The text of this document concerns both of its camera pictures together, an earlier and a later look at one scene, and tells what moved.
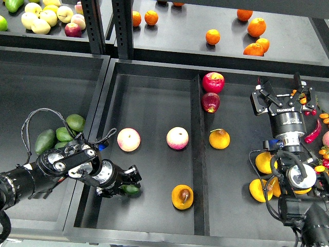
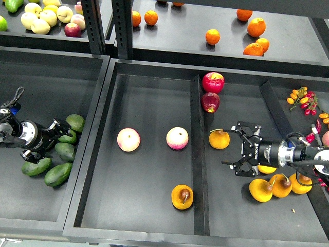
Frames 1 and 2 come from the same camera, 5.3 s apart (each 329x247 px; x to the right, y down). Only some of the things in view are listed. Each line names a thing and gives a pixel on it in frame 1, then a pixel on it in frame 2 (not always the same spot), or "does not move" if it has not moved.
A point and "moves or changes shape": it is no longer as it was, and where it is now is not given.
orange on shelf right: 264,43 does not move
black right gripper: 287,121 to 272,153
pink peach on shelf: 79,20 does not move
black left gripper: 112,175 to 36,137
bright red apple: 213,82 does not move
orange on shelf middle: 213,36 does not move
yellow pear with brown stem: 182,196 does not move
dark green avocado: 130,189 moves or changes shape
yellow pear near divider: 219,139 does not move
